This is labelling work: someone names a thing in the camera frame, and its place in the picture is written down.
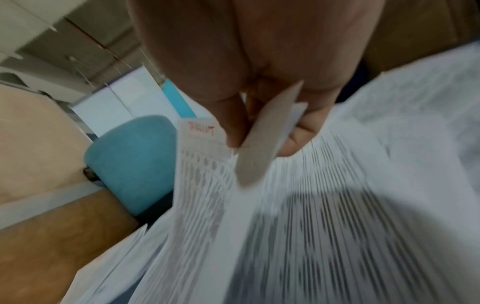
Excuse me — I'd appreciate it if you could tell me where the person's right hand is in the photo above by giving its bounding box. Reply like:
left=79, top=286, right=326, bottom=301
left=126, top=0, right=388, bottom=158

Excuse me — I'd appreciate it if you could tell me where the pile of printed papers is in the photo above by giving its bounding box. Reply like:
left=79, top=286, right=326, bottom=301
left=329, top=41, right=480, bottom=155

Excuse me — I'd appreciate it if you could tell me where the bundle of printed papers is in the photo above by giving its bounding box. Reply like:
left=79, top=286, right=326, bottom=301
left=131, top=80, right=480, bottom=304

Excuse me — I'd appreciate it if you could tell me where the neat stack of printed papers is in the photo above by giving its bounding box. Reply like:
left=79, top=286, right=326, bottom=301
left=60, top=222, right=178, bottom=304

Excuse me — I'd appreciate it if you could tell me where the white partition panel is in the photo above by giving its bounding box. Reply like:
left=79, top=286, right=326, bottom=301
left=71, top=65, right=219, bottom=138

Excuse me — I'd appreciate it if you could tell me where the teal cylindrical barrel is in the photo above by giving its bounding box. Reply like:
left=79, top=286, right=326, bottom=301
left=83, top=115, right=181, bottom=218

